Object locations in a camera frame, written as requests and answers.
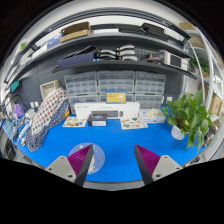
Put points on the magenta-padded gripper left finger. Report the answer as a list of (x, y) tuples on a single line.
[(63, 166)]

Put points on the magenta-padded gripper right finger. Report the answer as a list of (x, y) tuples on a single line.
[(163, 166)]

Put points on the navy polka-dot cloth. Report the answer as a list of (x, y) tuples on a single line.
[(36, 140)]

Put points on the colourful printed leaflet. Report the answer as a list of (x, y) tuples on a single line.
[(74, 122), (133, 124)]

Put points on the blue and white tissue box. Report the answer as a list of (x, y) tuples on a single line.
[(152, 117)]

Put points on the large blue desk mat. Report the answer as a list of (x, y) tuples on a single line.
[(120, 138)]

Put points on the green potted plant white pot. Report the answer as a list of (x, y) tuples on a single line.
[(190, 116)]

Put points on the small black box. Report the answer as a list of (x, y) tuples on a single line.
[(97, 120)]

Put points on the white checked cloth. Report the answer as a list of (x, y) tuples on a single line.
[(50, 106)]

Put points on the long white keyboard box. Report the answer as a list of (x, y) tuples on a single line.
[(83, 108)]

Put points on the small purple figurine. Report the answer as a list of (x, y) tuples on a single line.
[(18, 110)]

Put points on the light wooden crate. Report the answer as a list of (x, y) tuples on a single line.
[(49, 88)]

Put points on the yellow box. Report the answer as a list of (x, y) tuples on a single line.
[(116, 97)]

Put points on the white metal shelf unit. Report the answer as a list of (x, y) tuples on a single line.
[(213, 96)]

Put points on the black wall shelf unit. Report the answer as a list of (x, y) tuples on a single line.
[(110, 63)]

